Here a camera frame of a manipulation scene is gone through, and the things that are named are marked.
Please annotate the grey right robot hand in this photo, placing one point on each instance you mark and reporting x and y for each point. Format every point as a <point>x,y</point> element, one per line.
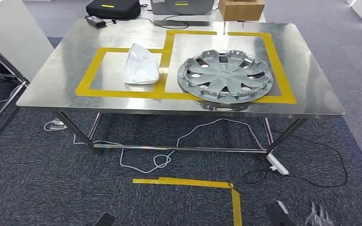
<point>320,216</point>

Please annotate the grey plastic wheel hubcap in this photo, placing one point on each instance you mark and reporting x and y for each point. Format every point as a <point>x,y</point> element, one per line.
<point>224,76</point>

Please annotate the yellow workbench tape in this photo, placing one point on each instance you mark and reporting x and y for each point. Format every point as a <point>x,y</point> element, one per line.
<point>277,68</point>

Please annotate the white plastic shell part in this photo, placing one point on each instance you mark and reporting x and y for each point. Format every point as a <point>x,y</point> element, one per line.
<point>140,67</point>

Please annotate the stainless steel workbench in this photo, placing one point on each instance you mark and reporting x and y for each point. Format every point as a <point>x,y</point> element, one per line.
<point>106,71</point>

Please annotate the white power strip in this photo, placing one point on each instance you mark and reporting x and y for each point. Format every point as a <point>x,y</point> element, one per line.
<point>277,165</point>

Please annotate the yellow floor tape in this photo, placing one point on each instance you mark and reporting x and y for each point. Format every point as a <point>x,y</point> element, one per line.
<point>184,182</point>

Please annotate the brown cardboard box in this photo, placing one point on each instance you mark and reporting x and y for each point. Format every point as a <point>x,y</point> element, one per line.
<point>240,11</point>

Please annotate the grey laptop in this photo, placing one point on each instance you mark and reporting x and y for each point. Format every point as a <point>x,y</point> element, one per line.
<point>181,7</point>

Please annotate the white floor outlet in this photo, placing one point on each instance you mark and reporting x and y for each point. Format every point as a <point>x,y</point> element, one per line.
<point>56,126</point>

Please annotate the black zip case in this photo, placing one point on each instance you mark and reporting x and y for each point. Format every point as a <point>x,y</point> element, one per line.
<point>115,9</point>

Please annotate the black power adapter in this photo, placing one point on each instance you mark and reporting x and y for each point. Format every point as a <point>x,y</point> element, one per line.
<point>95,21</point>

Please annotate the white side table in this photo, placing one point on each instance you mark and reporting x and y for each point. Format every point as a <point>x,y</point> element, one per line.
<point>12,37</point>

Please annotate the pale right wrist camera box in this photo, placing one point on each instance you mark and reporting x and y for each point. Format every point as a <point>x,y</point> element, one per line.
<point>282,207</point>

